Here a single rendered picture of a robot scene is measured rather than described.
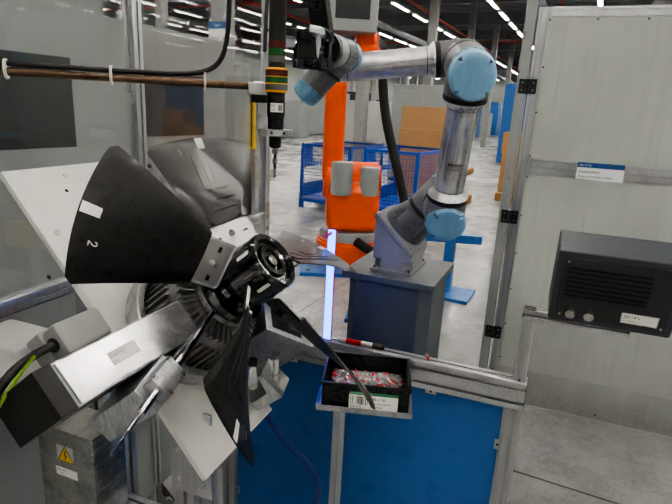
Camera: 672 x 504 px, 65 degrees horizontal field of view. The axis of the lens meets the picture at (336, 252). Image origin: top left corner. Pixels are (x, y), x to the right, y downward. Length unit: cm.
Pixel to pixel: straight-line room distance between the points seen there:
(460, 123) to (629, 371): 192
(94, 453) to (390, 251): 100
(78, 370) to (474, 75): 106
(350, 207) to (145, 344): 409
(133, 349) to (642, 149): 237
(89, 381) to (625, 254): 108
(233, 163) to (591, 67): 195
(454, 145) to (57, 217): 96
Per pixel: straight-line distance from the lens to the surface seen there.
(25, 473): 180
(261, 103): 107
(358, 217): 495
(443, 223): 154
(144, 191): 92
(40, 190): 119
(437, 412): 155
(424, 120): 909
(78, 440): 125
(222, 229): 109
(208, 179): 115
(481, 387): 148
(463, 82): 139
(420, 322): 171
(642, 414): 316
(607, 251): 131
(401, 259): 170
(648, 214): 283
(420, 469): 167
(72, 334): 93
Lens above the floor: 151
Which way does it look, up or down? 15 degrees down
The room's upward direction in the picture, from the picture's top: 3 degrees clockwise
